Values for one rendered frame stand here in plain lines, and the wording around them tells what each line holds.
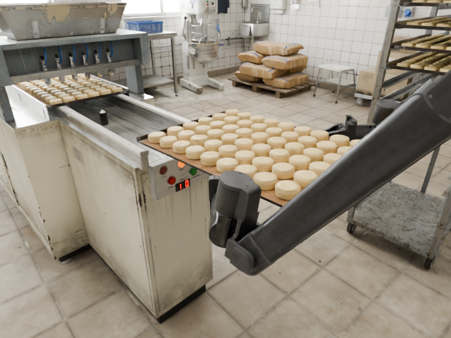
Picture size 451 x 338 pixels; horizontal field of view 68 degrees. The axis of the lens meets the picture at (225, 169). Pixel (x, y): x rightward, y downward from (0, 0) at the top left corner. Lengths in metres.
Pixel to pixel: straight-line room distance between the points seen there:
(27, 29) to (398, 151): 1.58
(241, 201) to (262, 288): 1.35
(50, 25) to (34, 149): 0.56
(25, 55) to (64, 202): 0.72
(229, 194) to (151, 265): 0.93
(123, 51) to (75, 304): 1.31
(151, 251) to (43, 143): 0.75
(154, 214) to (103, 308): 0.71
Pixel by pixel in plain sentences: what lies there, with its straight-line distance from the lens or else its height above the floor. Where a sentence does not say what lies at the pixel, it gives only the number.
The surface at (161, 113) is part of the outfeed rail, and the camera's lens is 1.49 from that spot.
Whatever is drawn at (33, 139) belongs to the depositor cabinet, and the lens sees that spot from 1.75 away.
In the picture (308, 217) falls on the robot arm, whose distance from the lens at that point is 0.46.
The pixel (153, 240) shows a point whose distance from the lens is 1.34.
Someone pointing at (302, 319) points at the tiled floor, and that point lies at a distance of 1.75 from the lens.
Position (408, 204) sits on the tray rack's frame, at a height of 0.15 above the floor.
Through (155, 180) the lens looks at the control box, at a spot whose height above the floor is 0.79.
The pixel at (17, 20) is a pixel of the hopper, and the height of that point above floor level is 1.26.
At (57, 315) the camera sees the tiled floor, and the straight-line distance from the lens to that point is 1.91.
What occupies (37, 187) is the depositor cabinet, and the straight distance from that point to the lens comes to 1.83.
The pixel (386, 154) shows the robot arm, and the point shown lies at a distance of 0.40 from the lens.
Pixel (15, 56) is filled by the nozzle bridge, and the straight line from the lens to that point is 1.75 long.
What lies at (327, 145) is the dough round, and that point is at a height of 1.02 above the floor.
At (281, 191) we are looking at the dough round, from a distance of 0.65.
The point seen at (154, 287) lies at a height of 0.27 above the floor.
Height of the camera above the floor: 1.36
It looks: 28 degrees down
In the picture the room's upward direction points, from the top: straight up
